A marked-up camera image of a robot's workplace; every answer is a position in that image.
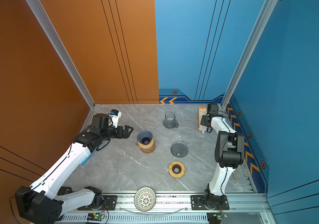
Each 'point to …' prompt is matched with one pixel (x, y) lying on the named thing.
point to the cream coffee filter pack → (202, 111)
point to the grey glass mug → (169, 122)
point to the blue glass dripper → (144, 133)
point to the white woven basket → (144, 199)
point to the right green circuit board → (215, 218)
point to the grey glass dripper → (179, 150)
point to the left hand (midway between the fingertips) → (126, 126)
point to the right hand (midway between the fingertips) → (206, 121)
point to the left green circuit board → (95, 216)
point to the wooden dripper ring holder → (145, 142)
